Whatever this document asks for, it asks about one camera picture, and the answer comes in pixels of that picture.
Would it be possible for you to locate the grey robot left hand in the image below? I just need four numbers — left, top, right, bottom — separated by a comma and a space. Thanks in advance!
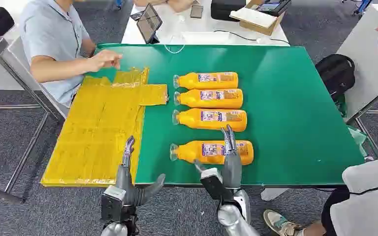
115, 136, 166, 209

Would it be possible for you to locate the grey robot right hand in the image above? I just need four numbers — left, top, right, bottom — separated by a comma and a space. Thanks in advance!
193, 124, 243, 191

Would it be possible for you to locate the orange drink bottle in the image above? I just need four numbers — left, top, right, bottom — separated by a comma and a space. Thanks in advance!
173, 72, 239, 90
174, 88, 244, 110
169, 140, 254, 166
172, 108, 248, 132

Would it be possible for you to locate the blue chair base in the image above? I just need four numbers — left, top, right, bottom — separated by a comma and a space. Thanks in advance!
342, 0, 372, 16

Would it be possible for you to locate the white table foot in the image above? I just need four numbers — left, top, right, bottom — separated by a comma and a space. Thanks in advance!
260, 188, 289, 201

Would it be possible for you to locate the yellow sheet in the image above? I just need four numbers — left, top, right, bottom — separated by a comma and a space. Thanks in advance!
40, 67, 169, 188

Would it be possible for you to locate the black tablet on stand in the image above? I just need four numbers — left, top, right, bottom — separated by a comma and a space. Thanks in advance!
136, 3, 163, 45

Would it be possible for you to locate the seated person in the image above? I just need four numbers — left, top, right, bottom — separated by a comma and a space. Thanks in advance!
19, 0, 124, 108

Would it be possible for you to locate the person's sneaker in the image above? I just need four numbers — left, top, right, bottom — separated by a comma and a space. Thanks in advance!
263, 209, 304, 236

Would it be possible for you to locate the black backpack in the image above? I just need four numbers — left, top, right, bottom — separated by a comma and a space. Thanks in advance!
315, 54, 356, 102

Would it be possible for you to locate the white table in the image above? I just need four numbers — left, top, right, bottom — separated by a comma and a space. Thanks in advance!
121, 0, 290, 47

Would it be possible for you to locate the green table mat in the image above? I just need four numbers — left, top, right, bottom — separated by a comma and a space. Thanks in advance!
93, 44, 366, 187

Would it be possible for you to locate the grey smartphone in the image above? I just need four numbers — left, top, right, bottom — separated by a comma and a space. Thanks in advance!
189, 4, 204, 19

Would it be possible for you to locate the black device with screen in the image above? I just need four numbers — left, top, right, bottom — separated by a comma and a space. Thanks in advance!
255, 0, 291, 17

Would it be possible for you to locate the pale green plastic bag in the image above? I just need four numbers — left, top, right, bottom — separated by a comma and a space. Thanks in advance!
348, 127, 368, 157

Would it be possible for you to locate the cardboard box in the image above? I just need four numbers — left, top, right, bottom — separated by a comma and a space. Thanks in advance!
239, 0, 292, 36

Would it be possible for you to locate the black case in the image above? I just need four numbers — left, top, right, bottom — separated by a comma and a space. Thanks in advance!
211, 0, 247, 22

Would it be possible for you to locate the white booklet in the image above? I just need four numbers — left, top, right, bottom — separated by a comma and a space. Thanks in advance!
229, 7, 278, 29

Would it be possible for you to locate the person in pale clothing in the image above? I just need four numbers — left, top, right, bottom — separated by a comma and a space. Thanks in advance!
306, 154, 378, 236

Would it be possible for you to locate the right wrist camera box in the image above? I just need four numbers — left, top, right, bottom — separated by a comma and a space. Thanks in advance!
200, 168, 235, 201

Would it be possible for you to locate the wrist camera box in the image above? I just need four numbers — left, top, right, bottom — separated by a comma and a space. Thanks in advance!
101, 185, 126, 223
200, 168, 235, 201

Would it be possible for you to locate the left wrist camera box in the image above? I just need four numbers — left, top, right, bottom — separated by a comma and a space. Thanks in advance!
101, 185, 126, 223

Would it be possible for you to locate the grey table with metal frame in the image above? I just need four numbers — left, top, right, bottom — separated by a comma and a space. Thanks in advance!
336, 3, 378, 160
0, 35, 69, 206

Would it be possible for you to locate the white cable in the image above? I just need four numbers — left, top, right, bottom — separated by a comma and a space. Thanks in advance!
163, 34, 187, 55

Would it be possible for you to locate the black cable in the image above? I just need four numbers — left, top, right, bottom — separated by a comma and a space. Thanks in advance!
213, 29, 290, 46

